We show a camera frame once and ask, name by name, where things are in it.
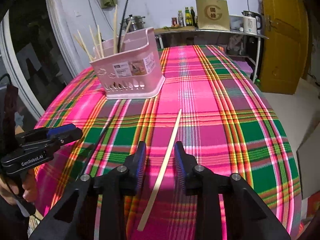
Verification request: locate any long wooden chopstick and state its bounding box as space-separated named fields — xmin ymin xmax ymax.
xmin=137 ymin=109 xmax=182 ymax=231

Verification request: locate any metal kitchen shelf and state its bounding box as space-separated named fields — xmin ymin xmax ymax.
xmin=155 ymin=27 xmax=267 ymax=81

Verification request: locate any person left hand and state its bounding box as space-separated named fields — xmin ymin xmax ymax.
xmin=1 ymin=169 xmax=38 ymax=205

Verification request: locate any black chopstick on table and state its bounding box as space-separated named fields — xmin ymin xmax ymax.
xmin=76 ymin=117 xmax=114 ymax=180

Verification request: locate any pink plaid tablecloth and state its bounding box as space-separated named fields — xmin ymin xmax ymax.
xmin=35 ymin=46 xmax=302 ymax=239

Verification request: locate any pink plastic utensil basket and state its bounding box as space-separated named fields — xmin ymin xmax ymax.
xmin=90 ymin=28 xmax=165 ymax=100

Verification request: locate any stainless steel steamer pot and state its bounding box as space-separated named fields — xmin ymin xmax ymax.
xmin=125 ymin=15 xmax=145 ymax=32

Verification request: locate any yellow wooden door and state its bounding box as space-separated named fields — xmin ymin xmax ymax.
xmin=260 ymin=0 xmax=309 ymax=95

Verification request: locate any green sauce bottle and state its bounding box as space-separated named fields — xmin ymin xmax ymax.
xmin=185 ymin=7 xmax=193 ymax=26

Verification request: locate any white electric kettle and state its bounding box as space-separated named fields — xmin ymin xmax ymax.
xmin=242 ymin=10 xmax=263 ymax=34

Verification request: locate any gold cardboard box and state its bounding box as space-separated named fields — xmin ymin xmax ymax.
xmin=196 ymin=0 xmax=230 ymax=31

